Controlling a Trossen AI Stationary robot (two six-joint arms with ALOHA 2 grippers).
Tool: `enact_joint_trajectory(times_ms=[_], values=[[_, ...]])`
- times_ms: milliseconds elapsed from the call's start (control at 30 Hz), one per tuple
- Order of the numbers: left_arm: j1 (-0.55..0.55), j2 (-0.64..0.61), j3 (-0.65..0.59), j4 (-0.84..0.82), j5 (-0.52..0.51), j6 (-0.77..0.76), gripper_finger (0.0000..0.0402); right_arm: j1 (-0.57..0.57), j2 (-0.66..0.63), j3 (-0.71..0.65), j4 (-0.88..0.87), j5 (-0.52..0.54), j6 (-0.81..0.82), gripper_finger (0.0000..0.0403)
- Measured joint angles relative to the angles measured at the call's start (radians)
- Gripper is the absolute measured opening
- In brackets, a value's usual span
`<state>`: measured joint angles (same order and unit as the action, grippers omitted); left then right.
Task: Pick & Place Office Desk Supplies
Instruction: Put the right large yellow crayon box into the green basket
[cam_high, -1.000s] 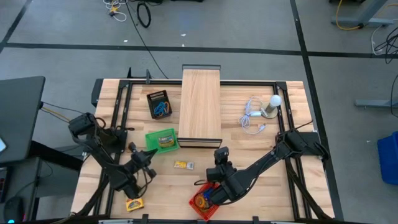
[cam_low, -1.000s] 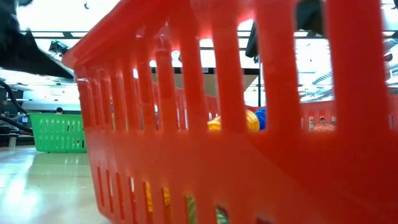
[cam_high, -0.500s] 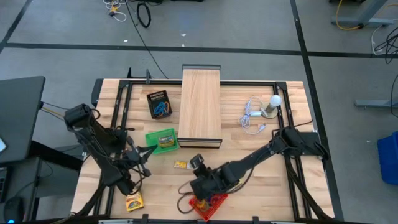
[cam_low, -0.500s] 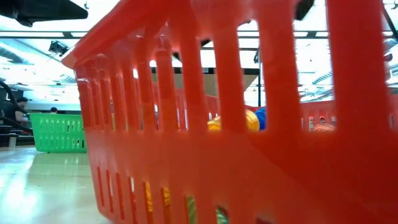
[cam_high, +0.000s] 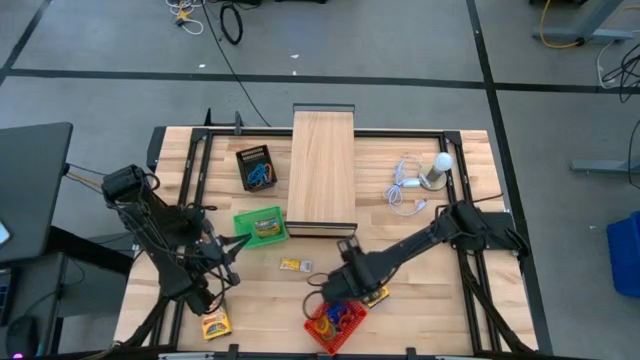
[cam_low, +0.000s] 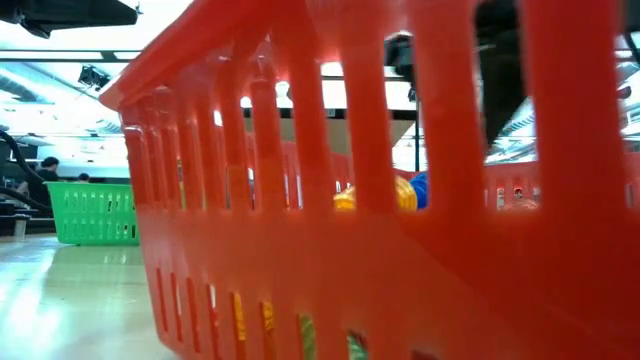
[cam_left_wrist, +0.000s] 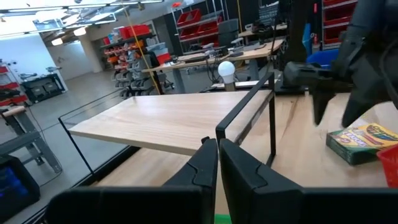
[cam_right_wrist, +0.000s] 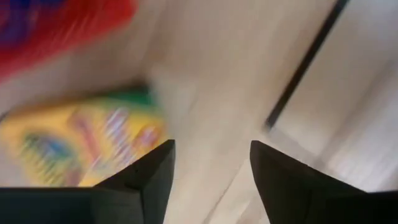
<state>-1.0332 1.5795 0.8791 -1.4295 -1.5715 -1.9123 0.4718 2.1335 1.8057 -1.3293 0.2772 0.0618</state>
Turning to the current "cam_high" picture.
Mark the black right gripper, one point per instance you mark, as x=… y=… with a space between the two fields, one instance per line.
x=355 y=280

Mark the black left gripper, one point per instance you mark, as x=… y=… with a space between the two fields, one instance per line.
x=209 y=256

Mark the green plastic basket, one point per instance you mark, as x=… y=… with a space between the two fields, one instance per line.
x=245 y=235

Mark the blue rubber band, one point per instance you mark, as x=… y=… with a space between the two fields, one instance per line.
x=252 y=177
x=260 y=170

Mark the red plastic basket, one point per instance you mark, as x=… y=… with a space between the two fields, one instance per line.
x=336 y=347

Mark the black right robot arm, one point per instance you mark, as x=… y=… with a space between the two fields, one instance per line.
x=415 y=245

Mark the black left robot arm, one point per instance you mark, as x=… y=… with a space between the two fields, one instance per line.
x=150 y=235

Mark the black side desk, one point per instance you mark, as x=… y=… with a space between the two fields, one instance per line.
x=30 y=190

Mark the long wooden box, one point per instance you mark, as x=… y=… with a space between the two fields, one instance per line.
x=320 y=170

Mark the silver aluminium bar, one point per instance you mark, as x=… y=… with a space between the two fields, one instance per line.
x=185 y=356

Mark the black plastic basket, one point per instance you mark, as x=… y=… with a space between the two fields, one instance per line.
x=255 y=150

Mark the black computer mouse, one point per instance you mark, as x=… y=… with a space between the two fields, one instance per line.
x=22 y=337

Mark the grey metal stand foot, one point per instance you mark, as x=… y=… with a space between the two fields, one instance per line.
x=600 y=166
x=585 y=34

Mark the blue plastic bin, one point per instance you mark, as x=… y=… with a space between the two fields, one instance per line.
x=625 y=255

